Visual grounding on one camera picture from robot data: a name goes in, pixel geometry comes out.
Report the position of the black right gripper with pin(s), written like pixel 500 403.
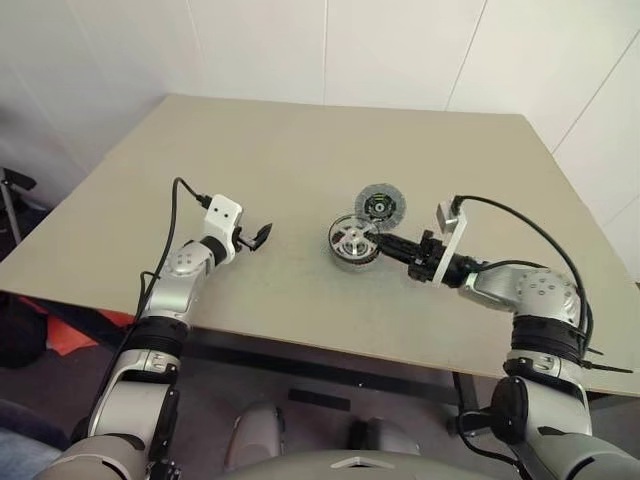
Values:
pixel 427 260

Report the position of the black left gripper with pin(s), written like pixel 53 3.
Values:
pixel 245 240

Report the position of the silver motor cover circuit board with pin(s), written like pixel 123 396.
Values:
pixel 378 205

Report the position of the silver motor housing copper coils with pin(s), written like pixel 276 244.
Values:
pixel 350 266

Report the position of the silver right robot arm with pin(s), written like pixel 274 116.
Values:
pixel 540 290

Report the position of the grey right robot foot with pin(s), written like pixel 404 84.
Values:
pixel 385 435

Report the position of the grey robot foot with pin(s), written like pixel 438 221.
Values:
pixel 385 435
pixel 255 435

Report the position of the grey left robot foot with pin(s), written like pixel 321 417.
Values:
pixel 255 435

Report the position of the orange object on floor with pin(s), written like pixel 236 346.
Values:
pixel 65 335

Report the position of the grey robot torso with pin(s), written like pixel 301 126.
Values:
pixel 350 470

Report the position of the black bag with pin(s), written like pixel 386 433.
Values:
pixel 20 335

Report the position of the dark blue cloth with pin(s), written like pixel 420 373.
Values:
pixel 25 440

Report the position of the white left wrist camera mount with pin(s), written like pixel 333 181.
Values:
pixel 222 210

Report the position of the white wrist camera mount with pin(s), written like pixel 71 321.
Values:
pixel 222 210
pixel 452 245

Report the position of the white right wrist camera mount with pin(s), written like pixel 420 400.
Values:
pixel 452 245

